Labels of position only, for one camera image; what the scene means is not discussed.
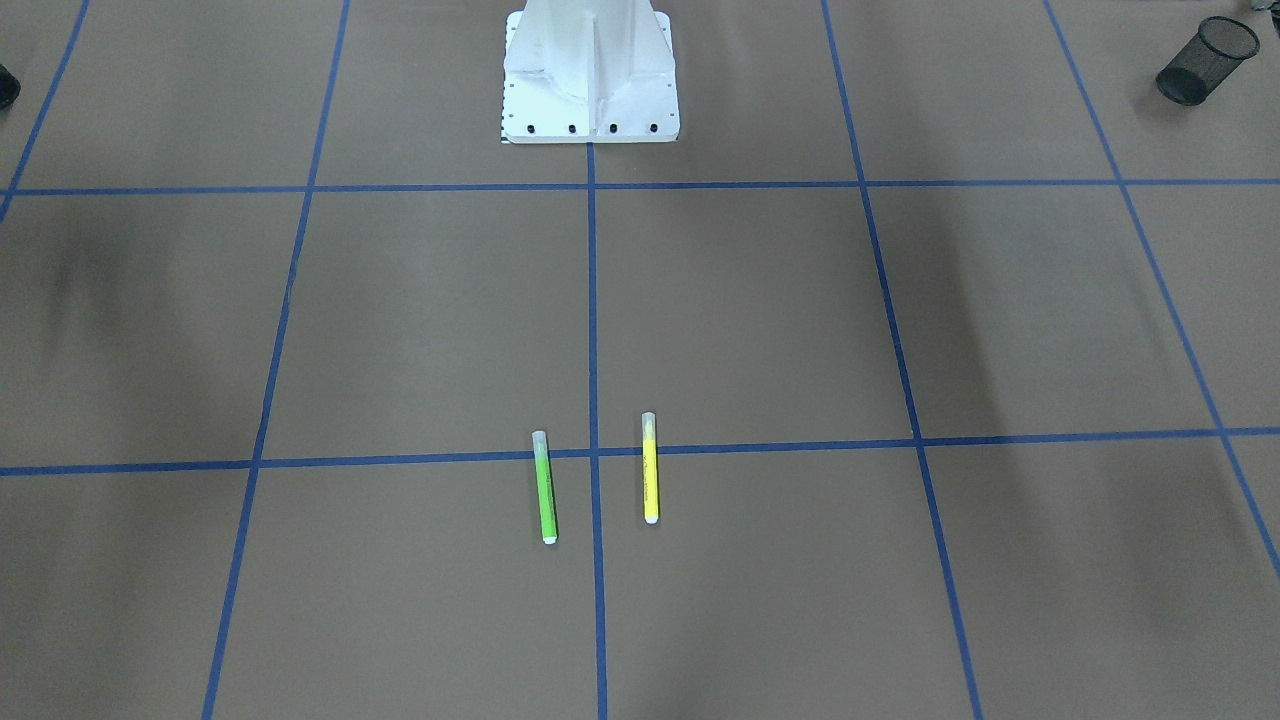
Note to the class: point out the yellow highlighter pen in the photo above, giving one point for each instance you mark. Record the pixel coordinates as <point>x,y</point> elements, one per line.
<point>649,455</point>

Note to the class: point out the green highlighter pen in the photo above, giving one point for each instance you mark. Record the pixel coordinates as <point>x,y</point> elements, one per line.
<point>544,487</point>

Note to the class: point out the near black mesh pen cup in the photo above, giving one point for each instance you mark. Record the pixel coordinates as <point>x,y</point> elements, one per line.
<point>1219,46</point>

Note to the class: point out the black mesh pen cup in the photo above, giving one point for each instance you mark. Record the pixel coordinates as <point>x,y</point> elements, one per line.
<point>10,88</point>
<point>1219,46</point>

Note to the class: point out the far black mesh pen cup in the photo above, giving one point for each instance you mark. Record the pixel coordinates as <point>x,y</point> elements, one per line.
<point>10,88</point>

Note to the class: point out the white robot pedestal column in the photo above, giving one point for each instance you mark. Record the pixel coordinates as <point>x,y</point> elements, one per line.
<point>589,72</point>

